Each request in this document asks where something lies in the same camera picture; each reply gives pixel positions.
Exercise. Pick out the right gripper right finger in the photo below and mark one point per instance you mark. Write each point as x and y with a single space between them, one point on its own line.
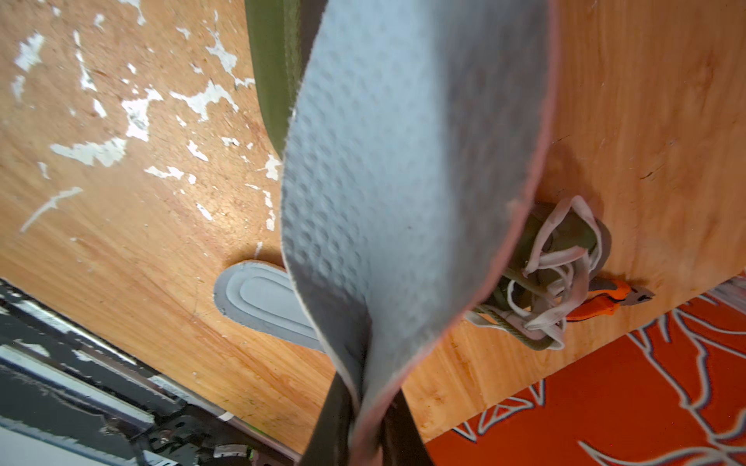
401 442

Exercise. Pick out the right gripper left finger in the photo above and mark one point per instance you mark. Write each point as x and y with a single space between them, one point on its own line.
329 443

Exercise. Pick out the grey insole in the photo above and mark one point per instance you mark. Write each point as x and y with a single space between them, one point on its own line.
418 139
259 295

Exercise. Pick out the green shoe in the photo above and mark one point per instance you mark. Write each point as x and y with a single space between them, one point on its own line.
281 35
562 248

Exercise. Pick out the orange handled pliers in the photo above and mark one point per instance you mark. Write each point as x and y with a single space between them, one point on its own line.
607 296

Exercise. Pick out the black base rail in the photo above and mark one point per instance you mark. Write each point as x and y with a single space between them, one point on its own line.
63 388

